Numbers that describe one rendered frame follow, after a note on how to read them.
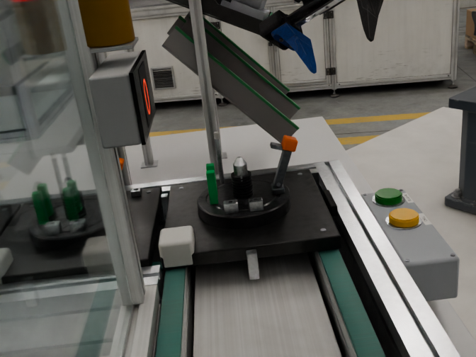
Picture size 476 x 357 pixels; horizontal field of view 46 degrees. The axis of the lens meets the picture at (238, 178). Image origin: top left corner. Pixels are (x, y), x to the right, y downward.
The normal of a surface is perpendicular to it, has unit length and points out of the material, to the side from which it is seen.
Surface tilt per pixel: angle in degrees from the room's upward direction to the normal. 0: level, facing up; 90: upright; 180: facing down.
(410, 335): 0
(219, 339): 0
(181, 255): 90
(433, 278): 90
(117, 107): 90
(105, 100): 90
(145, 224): 0
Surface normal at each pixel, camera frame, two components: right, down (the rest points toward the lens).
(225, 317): -0.11, -0.92
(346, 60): -0.09, 0.40
